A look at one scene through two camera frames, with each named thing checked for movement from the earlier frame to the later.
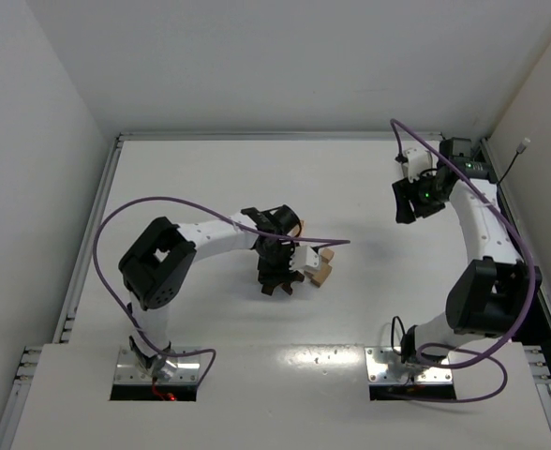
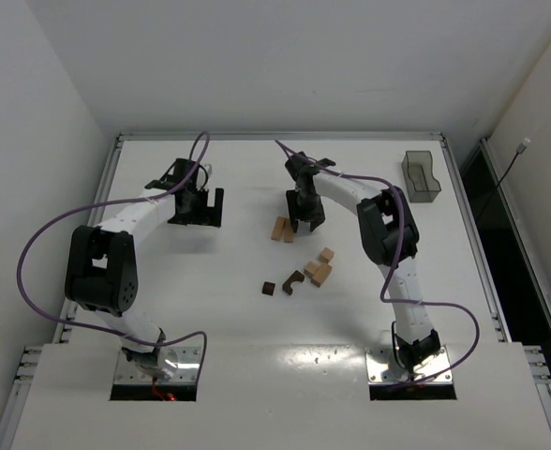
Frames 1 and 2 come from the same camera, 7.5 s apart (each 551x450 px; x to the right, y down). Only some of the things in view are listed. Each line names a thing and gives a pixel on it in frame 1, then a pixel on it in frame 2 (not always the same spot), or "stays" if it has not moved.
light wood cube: (326, 255) stays
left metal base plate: (128, 370) stays
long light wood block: (318, 277) stays
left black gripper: (275, 273) to (202, 217)
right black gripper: (408, 199) to (305, 212)
